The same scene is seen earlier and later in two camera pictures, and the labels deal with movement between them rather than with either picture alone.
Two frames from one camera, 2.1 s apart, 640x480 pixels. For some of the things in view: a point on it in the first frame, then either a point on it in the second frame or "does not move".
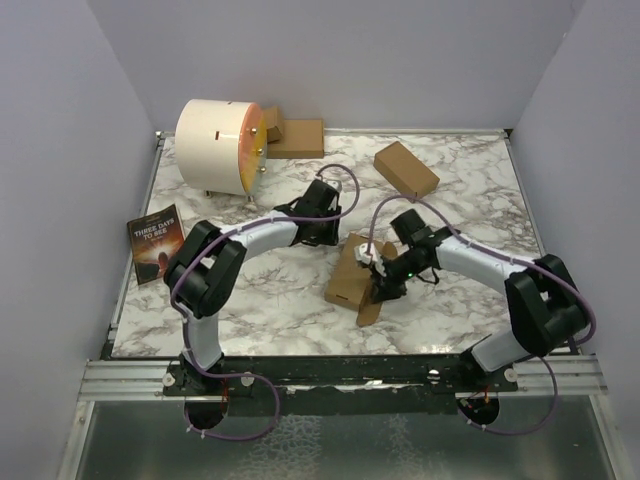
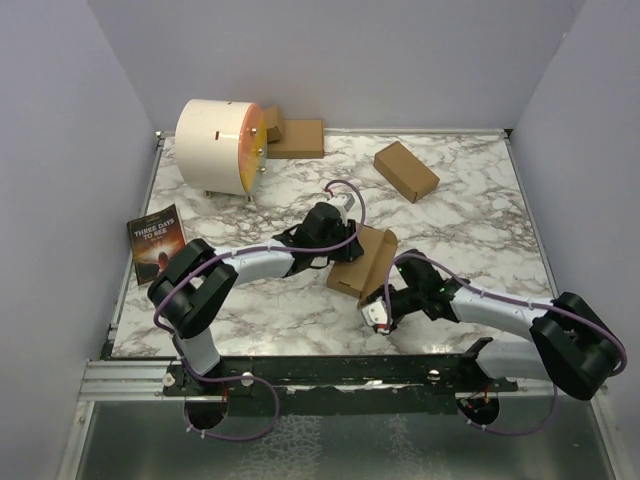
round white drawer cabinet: (222, 146) does not move
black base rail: (337, 385) does not move
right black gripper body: (399, 270) -> (404, 301)
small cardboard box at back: (273, 124) does not move
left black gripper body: (325, 231) -> (342, 233)
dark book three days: (153, 237) does not move
